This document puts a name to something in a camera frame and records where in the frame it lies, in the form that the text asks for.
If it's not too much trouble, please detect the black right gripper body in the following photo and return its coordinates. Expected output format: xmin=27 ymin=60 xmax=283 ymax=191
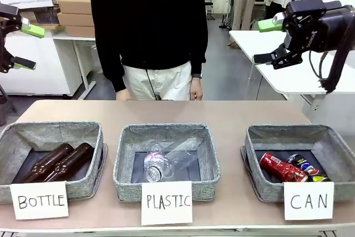
xmin=284 ymin=12 xmax=338 ymax=53

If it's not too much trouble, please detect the brown glass bottle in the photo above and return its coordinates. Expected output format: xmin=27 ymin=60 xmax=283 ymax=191
xmin=41 ymin=142 xmax=95 ymax=183
xmin=18 ymin=143 xmax=74 ymax=184

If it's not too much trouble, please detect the crushed red soda can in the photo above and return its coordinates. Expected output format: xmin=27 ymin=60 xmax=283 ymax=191
xmin=260 ymin=152 xmax=309 ymax=183

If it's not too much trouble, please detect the pink label plastic bottle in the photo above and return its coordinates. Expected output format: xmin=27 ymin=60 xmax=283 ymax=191
xmin=143 ymin=142 xmax=174 ymax=184

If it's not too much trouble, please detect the person's left forearm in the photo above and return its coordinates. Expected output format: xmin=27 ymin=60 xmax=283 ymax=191
xmin=190 ymin=23 xmax=209 ymax=77

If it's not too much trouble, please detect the person's right forearm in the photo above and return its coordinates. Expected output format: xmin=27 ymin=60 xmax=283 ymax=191
xmin=95 ymin=37 xmax=128 ymax=93

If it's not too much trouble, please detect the grey fabric basket bottle label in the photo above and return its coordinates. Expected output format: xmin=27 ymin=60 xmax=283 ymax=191
xmin=0 ymin=121 xmax=108 ymax=204

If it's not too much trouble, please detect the grey fabric basket can label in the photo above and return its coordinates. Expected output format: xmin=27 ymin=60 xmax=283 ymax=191
xmin=240 ymin=124 xmax=353 ymax=203

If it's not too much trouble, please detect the dark blue soda can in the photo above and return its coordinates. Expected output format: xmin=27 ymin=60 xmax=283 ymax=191
xmin=286 ymin=153 xmax=322 ymax=177

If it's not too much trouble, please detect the grey fabric basket plastic label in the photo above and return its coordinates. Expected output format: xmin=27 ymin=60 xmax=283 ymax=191
xmin=113 ymin=124 xmax=221 ymax=203

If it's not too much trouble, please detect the white paper sign CAN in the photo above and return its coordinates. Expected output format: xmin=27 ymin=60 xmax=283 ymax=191
xmin=283 ymin=181 xmax=335 ymax=221

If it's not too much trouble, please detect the person's left hand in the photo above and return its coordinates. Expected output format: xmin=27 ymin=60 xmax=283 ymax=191
xmin=190 ymin=77 xmax=204 ymax=101

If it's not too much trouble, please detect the person's right hand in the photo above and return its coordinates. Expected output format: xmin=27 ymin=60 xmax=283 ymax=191
xmin=115 ymin=88 xmax=131 ymax=101

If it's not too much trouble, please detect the black crate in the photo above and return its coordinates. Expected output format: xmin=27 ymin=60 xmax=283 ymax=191
xmin=35 ymin=11 xmax=59 ymax=24

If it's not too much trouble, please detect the black tripod leg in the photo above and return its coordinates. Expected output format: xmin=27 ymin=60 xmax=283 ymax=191
xmin=0 ymin=83 xmax=18 ymax=127

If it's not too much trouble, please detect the flat cardboard box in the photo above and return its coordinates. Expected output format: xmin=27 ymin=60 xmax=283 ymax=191
xmin=57 ymin=12 xmax=95 ymax=27
xmin=65 ymin=25 xmax=97 ymax=38

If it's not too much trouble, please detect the large cardboard box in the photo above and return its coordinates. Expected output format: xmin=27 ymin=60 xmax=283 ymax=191
xmin=59 ymin=0 xmax=92 ymax=15

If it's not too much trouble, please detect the white desk with metal legs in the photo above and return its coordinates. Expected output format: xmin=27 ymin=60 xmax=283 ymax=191
xmin=51 ymin=30 xmax=98 ymax=100

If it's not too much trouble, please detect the bystander in beige trousers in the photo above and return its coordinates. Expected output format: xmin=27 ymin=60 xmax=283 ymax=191
xmin=231 ymin=0 xmax=271 ymax=31

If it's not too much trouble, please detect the person in black sweater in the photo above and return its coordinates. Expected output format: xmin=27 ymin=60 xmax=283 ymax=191
xmin=90 ymin=0 xmax=209 ymax=101

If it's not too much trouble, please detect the white paper sign BOTTLE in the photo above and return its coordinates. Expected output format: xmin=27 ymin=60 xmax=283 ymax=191
xmin=10 ymin=180 xmax=69 ymax=220

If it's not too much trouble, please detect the clear plastic bottle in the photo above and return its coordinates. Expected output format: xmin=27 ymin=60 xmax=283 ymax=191
xmin=163 ymin=137 xmax=202 ymax=179

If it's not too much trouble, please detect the white paper sign PLASTIC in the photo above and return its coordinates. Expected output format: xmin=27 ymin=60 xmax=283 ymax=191
xmin=141 ymin=180 xmax=194 ymax=226

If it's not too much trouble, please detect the thin black cable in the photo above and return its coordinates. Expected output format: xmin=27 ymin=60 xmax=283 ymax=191
xmin=308 ymin=51 xmax=329 ymax=80

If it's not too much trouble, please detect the braided black cable sleeve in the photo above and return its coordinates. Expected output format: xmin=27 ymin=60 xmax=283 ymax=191
xmin=318 ymin=9 xmax=355 ymax=95

